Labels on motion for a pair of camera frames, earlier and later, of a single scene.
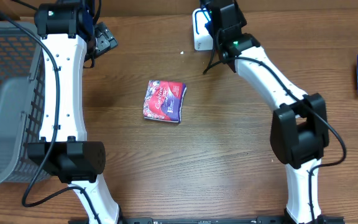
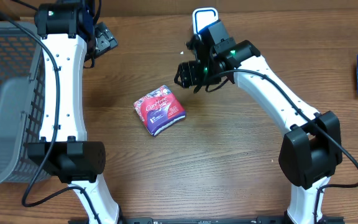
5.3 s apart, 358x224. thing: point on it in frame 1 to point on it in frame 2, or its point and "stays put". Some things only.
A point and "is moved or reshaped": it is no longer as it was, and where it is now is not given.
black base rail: [311, 219] stays put
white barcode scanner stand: [203, 40] stays put
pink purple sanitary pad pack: [163, 101] is moved or reshaped
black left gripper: [107, 40] stays put
